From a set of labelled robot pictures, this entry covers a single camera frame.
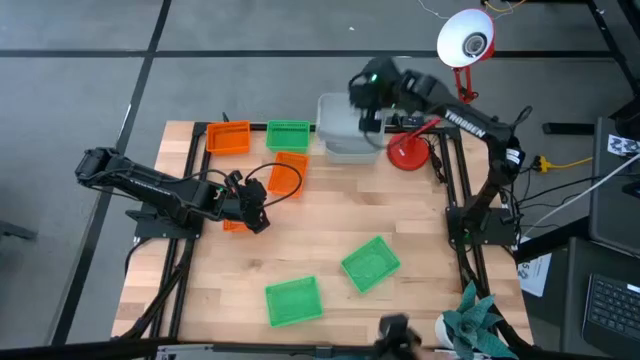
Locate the black left camera cable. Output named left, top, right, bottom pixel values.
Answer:
left=243, top=162, right=305, bottom=209

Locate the red desk lamp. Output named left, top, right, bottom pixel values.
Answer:
left=386, top=8, right=497, bottom=172

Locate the black stand leg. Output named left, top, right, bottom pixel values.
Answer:
left=584, top=0, right=632, bottom=96

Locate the yellow extension plug cable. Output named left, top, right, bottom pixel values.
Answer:
left=531, top=154, right=595, bottom=172

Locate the white cable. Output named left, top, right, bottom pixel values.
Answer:
left=519, top=153, right=640, bottom=237

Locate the black camera cable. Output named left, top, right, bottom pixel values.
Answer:
left=508, top=104, right=534, bottom=132
left=243, top=162, right=305, bottom=209

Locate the black side table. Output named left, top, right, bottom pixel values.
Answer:
left=588, top=116, right=640, bottom=257

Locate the dark grey desk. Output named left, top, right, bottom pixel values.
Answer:
left=559, top=236, right=640, bottom=360

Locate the black right camera cable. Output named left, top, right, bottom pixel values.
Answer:
left=508, top=104, right=534, bottom=132

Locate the printed marker sheet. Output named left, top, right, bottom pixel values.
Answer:
left=606, top=133, right=640, bottom=158

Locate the black stand foot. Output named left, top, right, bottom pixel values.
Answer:
left=0, top=219, right=39, bottom=242

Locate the black floor bar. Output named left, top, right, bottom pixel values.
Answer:
left=541, top=121, right=594, bottom=136

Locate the black power adapter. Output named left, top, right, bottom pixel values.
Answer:
left=391, top=113, right=427, bottom=128

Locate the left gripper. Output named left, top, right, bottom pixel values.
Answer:
left=219, top=170, right=272, bottom=235

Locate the green plastic basket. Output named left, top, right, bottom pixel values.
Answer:
left=265, top=119, right=312, bottom=154
left=340, top=235, right=402, bottom=295
left=264, top=275, right=325, bottom=329

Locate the black keyboard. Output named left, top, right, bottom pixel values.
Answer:
left=581, top=273, right=640, bottom=357

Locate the grey metal bar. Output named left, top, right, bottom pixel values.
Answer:
left=156, top=343, right=381, bottom=360

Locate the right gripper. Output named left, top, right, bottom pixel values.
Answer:
left=348, top=56, right=404, bottom=134

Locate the white paper sheet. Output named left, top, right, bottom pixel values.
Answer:
left=517, top=251, right=553, bottom=299

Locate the yellow power cable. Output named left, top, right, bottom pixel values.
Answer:
left=482, top=0, right=528, bottom=14

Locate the black metal table frame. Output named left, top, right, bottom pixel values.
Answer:
left=117, top=119, right=534, bottom=360

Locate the black lamp cord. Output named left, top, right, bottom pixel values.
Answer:
left=428, top=130, right=450, bottom=185

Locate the potted plant in white pot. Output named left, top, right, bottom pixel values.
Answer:
left=433, top=279, right=520, bottom=360

